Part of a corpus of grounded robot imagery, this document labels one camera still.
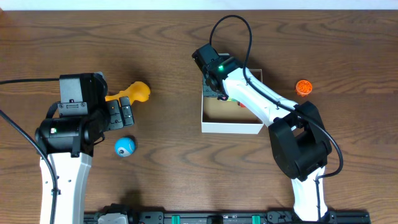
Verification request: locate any colourful puzzle cube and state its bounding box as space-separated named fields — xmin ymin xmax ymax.
xmin=220 ymin=97 xmax=237 ymax=102

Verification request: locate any white cardboard box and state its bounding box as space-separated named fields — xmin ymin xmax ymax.
xmin=200 ymin=53 xmax=264 ymax=135

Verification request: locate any blue ball toy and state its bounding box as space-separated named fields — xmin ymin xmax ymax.
xmin=114 ymin=137 xmax=136 ymax=157

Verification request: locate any orange round cap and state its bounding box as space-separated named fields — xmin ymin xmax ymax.
xmin=295 ymin=80 xmax=313 ymax=96

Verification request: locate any red toy car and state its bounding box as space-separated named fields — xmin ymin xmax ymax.
xmin=238 ymin=102 xmax=246 ymax=108

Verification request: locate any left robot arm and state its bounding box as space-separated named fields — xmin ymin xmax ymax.
xmin=35 ymin=72 xmax=134 ymax=223

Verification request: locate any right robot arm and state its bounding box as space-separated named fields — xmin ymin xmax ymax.
xmin=192 ymin=44 xmax=331 ymax=222

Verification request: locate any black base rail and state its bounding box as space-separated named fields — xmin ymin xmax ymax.
xmin=83 ymin=203 xmax=371 ymax=224

